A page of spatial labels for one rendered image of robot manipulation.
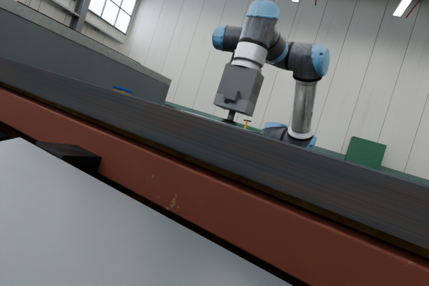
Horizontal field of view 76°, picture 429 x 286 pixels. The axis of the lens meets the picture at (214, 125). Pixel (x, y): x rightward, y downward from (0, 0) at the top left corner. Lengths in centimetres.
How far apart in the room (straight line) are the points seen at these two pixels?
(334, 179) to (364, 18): 1174
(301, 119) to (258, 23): 66
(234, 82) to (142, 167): 39
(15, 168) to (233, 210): 17
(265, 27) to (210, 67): 1115
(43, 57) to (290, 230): 113
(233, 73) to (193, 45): 1181
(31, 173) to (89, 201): 4
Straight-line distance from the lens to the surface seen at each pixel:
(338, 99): 1090
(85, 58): 133
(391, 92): 1124
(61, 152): 33
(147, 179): 31
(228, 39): 82
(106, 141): 35
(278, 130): 136
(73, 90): 42
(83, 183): 20
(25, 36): 121
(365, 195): 24
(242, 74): 65
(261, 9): 69
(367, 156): 1019
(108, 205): 17
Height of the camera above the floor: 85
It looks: level
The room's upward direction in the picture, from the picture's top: 18 degrees clockwise
